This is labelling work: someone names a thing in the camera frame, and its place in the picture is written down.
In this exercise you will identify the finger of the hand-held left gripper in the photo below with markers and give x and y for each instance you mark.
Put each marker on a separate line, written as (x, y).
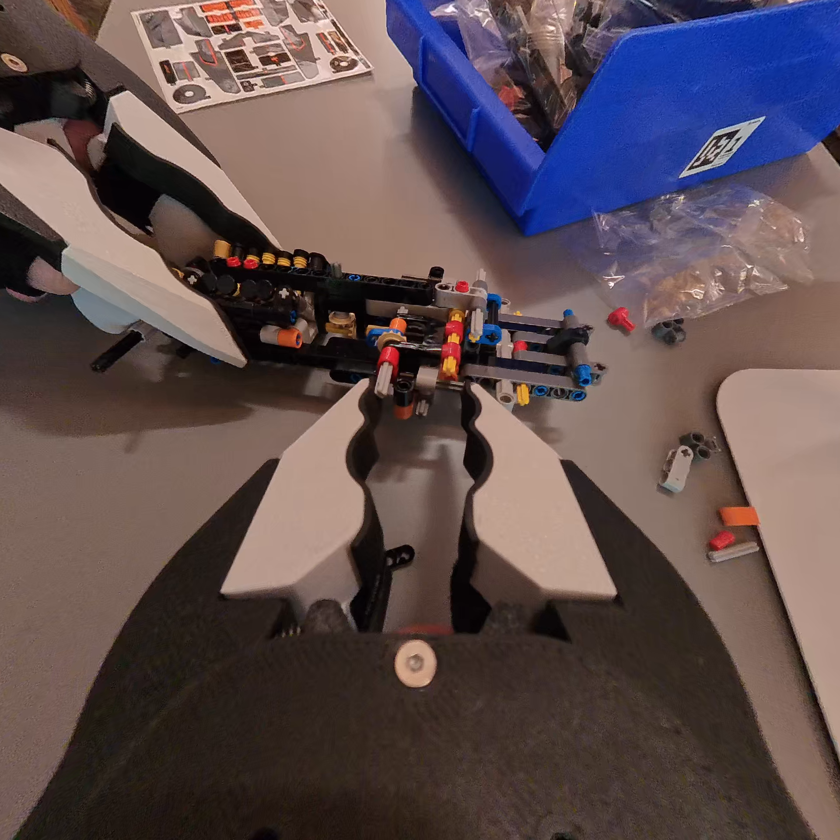
(118, 275)
(164, 144)

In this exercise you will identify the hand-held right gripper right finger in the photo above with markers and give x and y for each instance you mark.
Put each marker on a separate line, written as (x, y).
(538, 525)

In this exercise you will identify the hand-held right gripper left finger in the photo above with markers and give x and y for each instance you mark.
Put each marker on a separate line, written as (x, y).
(295, 525)

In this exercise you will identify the lego car chassis model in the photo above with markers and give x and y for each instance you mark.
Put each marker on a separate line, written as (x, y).
(394, 281)

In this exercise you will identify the light grey lego connector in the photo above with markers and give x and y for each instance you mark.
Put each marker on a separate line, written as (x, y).
(676, 469)

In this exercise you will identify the dark grey lego connector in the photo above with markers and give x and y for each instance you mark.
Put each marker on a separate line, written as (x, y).
(697, 446)
(669, 331)

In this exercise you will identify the small red lego bush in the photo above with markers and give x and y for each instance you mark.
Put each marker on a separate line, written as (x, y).
(722, 540)

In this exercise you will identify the grey lego axle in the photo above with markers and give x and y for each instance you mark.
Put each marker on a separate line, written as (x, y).
(733, 552)

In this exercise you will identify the orange lego piece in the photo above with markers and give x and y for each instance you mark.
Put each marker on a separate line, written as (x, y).
(739, 516)

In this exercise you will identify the red lego connector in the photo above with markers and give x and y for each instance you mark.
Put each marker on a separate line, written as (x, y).
(620, 319)

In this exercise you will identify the person's left hand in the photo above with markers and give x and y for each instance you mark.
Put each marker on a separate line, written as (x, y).
(43, 281)

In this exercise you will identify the sticker sheet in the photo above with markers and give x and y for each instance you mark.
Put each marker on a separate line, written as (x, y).
(249, 52)

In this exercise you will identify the white book stand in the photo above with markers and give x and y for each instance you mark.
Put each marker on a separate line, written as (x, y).
(794, 492)

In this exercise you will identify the crumpled clear plastic bag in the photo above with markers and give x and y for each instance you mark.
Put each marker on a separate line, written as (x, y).
(702, 249)

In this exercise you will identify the pile of clear parts bags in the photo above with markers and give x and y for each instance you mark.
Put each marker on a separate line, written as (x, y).
(525, 52)

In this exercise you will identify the blue plastic bin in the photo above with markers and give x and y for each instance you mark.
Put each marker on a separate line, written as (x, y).
(643, 118)

